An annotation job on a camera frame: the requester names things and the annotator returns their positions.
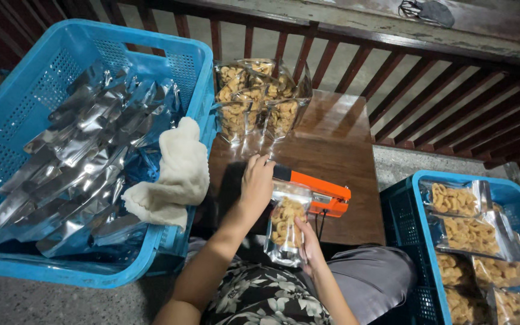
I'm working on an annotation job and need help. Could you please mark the person's left hand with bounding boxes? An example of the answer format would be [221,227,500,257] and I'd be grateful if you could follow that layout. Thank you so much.
[240,153,277,218]

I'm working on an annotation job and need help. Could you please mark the person's right hand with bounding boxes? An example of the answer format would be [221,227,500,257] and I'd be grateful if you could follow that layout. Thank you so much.
[294,217,328,277]

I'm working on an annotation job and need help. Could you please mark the orange hand heat sealer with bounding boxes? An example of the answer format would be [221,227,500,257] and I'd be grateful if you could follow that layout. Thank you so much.
[267,160,352,218]

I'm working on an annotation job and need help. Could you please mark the clear snack packet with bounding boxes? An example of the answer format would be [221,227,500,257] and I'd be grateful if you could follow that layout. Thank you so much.
[264,180,314,268]

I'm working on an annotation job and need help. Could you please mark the cluster of standing snack packets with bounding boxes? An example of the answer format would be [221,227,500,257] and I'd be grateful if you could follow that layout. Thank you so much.
[212,58,313,145]

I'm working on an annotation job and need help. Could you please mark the white towel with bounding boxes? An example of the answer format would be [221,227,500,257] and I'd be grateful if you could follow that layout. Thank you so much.
[121,116,211,231]

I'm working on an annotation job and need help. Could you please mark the black floral shirt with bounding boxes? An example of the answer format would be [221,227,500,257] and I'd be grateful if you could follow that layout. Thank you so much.
[201,259,334,325]

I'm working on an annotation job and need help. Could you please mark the small blue plastic crate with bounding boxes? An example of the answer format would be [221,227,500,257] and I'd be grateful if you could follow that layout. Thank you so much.
[379,170,520,325]

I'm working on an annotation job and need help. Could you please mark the grey trousers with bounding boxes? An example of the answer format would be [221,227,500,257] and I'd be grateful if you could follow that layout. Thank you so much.
[187,237,419,325]

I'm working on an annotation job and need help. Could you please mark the dark wooden railing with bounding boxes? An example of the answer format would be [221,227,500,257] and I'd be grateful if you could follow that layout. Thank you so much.
[0,0,520,196]

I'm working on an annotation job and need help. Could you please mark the pile of silver foil bags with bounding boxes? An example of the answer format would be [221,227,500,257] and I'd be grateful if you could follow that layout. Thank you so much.
[0,61,184,259]

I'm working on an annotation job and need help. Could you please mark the layer of sealed snack packets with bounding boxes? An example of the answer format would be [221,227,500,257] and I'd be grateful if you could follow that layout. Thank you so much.
[420,180,520,325]

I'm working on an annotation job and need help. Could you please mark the grey face mask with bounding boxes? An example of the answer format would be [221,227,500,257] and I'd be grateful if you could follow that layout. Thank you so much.
[398,0,456,29]

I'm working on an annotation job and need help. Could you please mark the large blue plastic crate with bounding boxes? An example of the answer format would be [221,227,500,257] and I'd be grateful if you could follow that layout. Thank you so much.
[0,19,218,289]

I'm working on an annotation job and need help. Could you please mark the black sealer cable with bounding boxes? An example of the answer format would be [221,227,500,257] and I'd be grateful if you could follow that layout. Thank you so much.
[314,211,327,241]

